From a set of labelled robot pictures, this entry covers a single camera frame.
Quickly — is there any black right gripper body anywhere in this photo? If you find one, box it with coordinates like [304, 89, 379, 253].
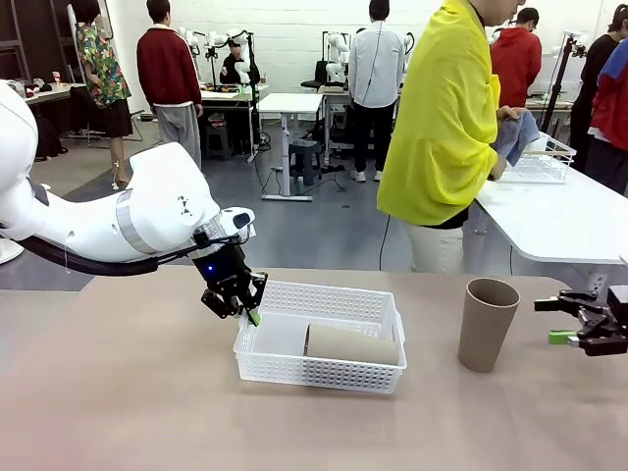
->
[605, 285, 628, 338]

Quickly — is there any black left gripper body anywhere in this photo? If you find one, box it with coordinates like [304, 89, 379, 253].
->
[191, 243, 257, 301]

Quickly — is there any brown paper cup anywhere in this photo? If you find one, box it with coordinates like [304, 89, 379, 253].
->
[456, 277, 521, 374]
[302, 322, 399, 367]

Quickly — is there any white perforated plastic basket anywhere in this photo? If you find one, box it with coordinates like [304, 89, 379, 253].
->
[233, 280, 409, 394]

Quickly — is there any blue cloth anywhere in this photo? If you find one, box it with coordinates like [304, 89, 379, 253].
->
[493, 111, 541, 168]

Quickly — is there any large white table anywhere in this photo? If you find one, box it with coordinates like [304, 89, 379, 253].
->
[473, 146, 628, 311]

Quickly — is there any dark plastic stool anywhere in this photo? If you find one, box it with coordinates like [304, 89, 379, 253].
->
[203, 125, 232, 161]

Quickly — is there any grey plastic stool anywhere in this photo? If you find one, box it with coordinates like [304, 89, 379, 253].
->
[288, 139, 324, 186]

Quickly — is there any wood top robot desk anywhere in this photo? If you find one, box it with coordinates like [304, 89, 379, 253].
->
[198, 83, 271, 163]

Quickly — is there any white standing desk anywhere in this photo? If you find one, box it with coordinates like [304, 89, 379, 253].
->
[257, 91, 325, 202]

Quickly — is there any person in red blue jacket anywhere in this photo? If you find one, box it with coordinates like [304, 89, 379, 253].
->
[583, 38, 628, 197]

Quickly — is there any black office chair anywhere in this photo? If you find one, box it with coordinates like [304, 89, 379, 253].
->
[300, 61, 326, 92]

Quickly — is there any person in dark red sweater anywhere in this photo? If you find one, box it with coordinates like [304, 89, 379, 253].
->
[135, 0, 204, 171]

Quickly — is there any white round fan base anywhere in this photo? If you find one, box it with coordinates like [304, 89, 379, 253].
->
[0, 238, 26, 266]

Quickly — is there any person in yellow poncho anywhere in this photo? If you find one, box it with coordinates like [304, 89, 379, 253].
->
[376, 0, 529, 275]

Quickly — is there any person in floral shirt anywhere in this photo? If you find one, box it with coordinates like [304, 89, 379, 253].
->
[71, 0, 133, 191]

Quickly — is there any person in black top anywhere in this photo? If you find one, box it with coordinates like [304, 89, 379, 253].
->
[568, 7, 628, 173]

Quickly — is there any person in red hooded jacket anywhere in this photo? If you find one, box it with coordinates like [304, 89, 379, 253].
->
[490, 7, 544, 110]

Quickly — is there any person in white shirt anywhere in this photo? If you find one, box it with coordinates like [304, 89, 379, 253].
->
[346, 0, 406, 183]

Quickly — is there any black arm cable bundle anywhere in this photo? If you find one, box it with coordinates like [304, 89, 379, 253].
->
[0, 223, 246, 279]

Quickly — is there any white wire basket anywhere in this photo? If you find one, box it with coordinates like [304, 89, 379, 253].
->
[499, 131, 578, 185]

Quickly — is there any black floor cable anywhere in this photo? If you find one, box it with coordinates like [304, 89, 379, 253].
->
[376, 213, 393, 272]

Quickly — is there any black camera tripod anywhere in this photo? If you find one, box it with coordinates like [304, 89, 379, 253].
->
[539, 31, 589, 136]

